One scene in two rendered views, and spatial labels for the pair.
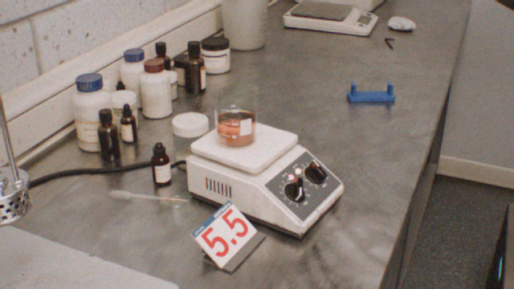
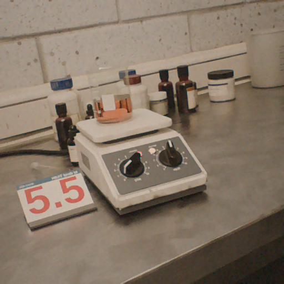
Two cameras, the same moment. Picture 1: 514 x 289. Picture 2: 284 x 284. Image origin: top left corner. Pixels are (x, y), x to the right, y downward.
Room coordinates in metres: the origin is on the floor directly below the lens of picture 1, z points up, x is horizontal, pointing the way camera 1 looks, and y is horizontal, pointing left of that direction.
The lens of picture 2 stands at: (0.24, -0.39, 0.99)
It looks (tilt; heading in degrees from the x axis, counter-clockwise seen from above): 16 degrees down; 37
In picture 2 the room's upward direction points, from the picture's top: 8 degrees counter-clockwise
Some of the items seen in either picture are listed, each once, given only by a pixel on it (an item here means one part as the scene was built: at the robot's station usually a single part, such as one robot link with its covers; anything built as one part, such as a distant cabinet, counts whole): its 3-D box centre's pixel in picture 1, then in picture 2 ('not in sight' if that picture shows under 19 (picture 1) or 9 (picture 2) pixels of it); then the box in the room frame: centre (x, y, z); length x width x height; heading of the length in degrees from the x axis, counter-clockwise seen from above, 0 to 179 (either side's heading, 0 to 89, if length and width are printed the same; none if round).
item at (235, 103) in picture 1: (234, 116); (110, 96); (0.74, 0.03, 0.88); 0.07 x 0.06 x 0.08; 72
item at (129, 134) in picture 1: (128, 122); (91, 120); (0.90, 0.23, 0.79); 0.03 x 0.03 x 0.07
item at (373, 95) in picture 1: (371, 91); not in sight; (1.09, -0.24, 0.77); 0.10 x 0.03 x 0.04; 93
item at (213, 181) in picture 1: (259, 173); (132, 155); (0.73, 0.00, 0.79); 0.22 x 0.13 x 0.08; 56
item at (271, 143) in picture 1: (244, 143); (122, 123); (0.74, 0.02, 0.83); 0.12 x 0.12 x 0.01; 56
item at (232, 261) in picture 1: (230, 234); (56, 197); (0.60, 0.03, 0.77); 0.09 x 0.06 x 0.04; 150
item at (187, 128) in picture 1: (191, 141); not in sight; (0.82, 0.11, 0.79); 0.06 x 0.06 x 0.08
